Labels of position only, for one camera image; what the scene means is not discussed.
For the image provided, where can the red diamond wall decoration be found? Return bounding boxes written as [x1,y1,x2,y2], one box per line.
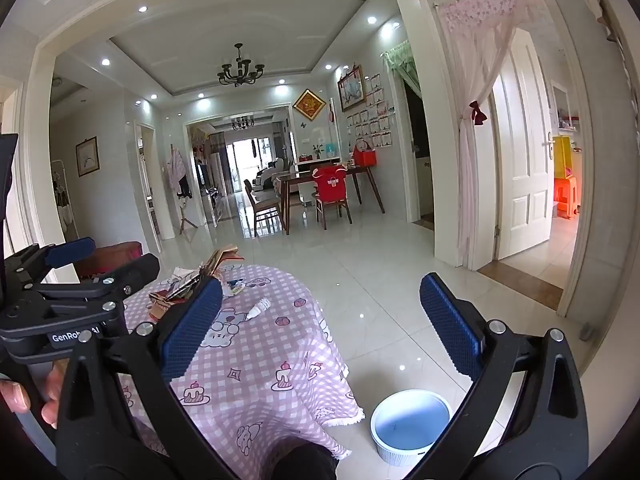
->
[292,88,327,123]

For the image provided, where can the wooden dining chair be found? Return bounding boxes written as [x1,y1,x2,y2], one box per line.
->
[243,178,286,237]

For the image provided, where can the red and brown wrapper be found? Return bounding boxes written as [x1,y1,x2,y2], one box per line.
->
[149,291,175,320]

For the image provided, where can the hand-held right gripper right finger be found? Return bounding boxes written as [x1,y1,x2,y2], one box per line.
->
[410,272,590,480]

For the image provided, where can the orange plastic stool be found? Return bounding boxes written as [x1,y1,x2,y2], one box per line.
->
[552,177,581,220]

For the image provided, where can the pink floral curtain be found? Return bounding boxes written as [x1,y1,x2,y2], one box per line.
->
[437,0,546,271]

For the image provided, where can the green curtain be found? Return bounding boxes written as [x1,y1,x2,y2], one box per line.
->
[382,40,418,92]

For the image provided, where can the pink checked cartoon tablecloth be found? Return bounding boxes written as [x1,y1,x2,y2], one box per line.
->
[117,262,366,461]

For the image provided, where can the framed wall painting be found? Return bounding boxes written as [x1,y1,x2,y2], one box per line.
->
[336,65,367,113]

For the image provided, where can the crumpled white wrapper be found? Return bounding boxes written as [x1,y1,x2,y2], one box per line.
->
[167,264,212,302]

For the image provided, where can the brown paper wrapper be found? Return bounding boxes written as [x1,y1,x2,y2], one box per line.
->
[206,245,246,275]

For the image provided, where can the small framed picture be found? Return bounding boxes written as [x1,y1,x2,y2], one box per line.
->
[76,136,99,177]

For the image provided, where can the person's left hand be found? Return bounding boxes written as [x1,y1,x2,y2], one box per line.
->
[0,360,68,431]

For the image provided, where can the group of paper wall certificates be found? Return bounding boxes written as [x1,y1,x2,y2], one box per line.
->
[346,74,396,150]

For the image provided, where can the wooden dining table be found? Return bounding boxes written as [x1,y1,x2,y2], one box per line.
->
[276,162,386,236]

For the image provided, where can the large black chandelier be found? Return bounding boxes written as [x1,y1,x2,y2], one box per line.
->
[216,42,266,88]

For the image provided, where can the white ribbed basin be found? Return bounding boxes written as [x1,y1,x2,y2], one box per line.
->
[370,389,453,467]

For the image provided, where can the yellow plastic item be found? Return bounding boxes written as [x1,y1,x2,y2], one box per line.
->
[552,135,576,181]

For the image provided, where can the recessed ceiling lights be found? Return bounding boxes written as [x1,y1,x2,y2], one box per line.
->
[100,0,396,111]

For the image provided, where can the white panel door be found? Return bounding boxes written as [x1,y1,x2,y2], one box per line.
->
[492,27,557,261]

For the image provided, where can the dark cloth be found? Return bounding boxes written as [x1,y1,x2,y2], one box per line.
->
[270,442,338,480]

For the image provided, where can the hanging pale garment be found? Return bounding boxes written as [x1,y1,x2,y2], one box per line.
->
[166,147,192,197]

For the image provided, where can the dark red stool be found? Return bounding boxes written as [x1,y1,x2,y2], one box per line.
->
[80,241,144,278]

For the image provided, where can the pale sofa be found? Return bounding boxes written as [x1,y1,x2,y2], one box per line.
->
[255,157,296,192]

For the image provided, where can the white coat rack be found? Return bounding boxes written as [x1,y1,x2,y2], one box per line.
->
[50,160,81,243]

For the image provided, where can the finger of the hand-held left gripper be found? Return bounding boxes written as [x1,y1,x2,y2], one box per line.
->
[5,237,97,286]
[35,254,161,307]

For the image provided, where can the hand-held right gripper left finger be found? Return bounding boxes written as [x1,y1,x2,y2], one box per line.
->
[54,277,271,480]

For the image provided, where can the red bag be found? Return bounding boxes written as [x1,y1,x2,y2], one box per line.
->
[352,142,378,167]

